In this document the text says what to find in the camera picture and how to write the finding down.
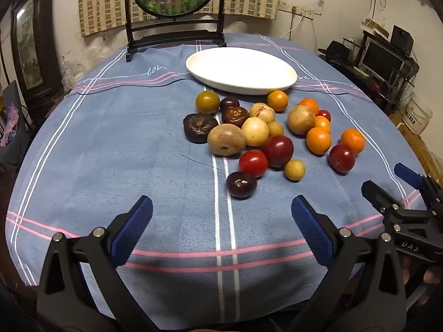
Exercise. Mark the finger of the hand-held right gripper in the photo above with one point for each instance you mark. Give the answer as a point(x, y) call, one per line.
point(377, 192)
point(408, 175)

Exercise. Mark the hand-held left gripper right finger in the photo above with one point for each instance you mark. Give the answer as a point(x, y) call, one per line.
point(311, 224)

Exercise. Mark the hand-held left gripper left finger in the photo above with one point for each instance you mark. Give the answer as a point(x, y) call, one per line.
point(135, 224)

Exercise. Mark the red plum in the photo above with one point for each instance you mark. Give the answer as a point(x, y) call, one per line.
point(279, 151)
point(342, 158)

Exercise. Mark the small yellow-green fruit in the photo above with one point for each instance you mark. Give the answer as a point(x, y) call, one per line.
point(276, 129)
point(295, 170)

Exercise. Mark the round orange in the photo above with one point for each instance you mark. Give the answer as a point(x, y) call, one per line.
point(277, 100)
point(318, 140)

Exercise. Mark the dark purple smooth fruit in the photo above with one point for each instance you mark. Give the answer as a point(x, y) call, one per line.
point(241, 184)

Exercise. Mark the small oval orange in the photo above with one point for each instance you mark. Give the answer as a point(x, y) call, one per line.
point(323, 123)

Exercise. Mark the small red cherry tomato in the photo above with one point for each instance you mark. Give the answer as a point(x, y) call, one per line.
point(324, 114)

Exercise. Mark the tan speckled fruit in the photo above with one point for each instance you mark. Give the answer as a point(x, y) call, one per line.
point(300, 120)

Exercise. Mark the pale yellow round fruit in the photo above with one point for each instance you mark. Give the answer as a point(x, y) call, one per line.
point(255, 131)

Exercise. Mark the large orange mandarin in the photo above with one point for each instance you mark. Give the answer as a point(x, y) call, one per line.
point(309, 104)

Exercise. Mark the large dark wrinkled passion fruit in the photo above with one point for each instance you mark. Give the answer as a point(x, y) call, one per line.
point(200, 128)

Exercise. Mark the brown tan oval fruit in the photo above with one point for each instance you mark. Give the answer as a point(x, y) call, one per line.
point(226, 140)

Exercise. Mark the pale fruit with red marks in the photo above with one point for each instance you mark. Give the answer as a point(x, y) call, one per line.
point(262, 111)

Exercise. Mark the olive green round fruit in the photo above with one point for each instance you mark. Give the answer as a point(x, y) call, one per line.
point(207, 102)

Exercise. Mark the white oval plate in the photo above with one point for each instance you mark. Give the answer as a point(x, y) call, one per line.
point(238, 65)

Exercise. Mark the person's right hand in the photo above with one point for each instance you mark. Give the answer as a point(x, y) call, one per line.
point(432, 276)

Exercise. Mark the cardboard box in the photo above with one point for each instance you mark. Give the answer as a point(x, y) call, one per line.
point(420, 148)

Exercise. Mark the white plastic bucket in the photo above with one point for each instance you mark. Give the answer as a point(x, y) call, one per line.
point(417, 114)

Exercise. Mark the blue plaid tablecloth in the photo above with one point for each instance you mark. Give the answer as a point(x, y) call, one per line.
point(138, 152)

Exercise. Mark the computer monitor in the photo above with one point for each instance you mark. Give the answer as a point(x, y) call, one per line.
point(380, 58)

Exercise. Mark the black metal desk rack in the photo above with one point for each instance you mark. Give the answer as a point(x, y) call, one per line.
point(346, 69)

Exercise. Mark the black speaker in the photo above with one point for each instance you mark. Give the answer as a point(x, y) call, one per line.
point(401, 38)

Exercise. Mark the black hat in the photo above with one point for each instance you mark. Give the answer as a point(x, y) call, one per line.
point(334, 49)

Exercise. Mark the dark chair purple flower print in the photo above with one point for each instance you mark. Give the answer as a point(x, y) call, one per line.
point(10, 124)

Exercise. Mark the dark framed picture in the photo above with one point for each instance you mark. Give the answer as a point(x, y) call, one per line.
point(29, 48)

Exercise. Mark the white wall socket strip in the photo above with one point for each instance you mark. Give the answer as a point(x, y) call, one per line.
point(297, 9)

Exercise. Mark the beige checked wall curtain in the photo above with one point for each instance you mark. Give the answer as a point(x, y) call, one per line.
point(100, 3)

